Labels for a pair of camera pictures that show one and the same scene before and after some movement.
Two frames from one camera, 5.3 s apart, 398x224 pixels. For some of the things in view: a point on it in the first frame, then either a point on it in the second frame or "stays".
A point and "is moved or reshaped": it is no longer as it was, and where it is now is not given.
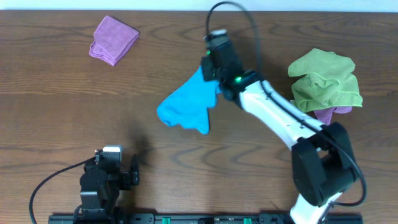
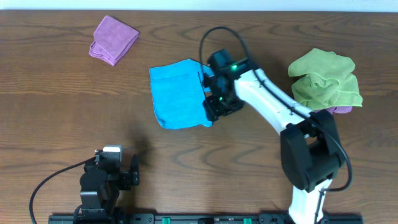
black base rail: x=196 y=218 stays
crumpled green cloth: x=328 y=81 stays
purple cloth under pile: x=325 y=115 stays
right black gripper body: x=208 y=68 -> x=210 y=93
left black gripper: x=134 y=173 stays
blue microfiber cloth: x=188 y=106 is moved or reshaped
